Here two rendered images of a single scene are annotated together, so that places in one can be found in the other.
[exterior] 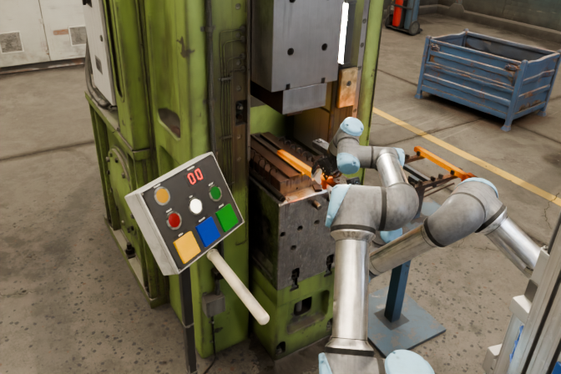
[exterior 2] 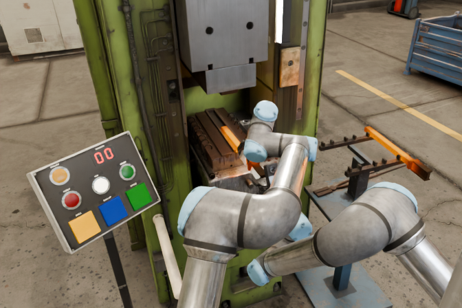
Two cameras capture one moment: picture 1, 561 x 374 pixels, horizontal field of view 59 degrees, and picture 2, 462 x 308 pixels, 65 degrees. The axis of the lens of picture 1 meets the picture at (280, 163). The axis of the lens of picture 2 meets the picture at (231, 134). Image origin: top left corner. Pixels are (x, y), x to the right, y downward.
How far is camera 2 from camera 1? 0.66 m
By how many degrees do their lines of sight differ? 12
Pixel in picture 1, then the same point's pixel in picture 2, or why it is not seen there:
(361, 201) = (215, 213)
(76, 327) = (71, 260)
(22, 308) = (37, 239)
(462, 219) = (355, 240)
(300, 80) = (223, 60)
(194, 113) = (123, 91)
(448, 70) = (436, 49)
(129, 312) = not seen: hidden behind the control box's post
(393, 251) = (286, 258)
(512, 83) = not seen: outside the picture
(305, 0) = not seen: outside the picture
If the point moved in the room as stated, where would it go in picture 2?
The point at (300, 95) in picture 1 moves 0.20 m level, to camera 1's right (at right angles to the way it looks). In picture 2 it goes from (225, 75) to (279, 78)
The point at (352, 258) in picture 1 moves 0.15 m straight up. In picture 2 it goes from (195, 283) to (188, 228)
